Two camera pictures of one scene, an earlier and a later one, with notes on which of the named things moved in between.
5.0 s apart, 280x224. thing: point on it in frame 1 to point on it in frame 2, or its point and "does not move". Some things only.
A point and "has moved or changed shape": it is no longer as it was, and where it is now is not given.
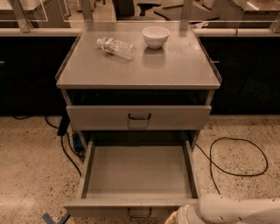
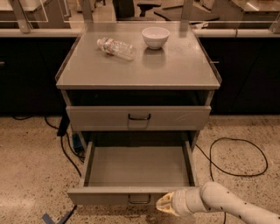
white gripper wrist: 187,215 to 180,201
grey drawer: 136,178 has moved or changed shape
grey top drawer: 138,117 does not move
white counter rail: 205,31 does not move
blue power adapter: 78,143 does not move
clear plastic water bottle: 116,47 does not move
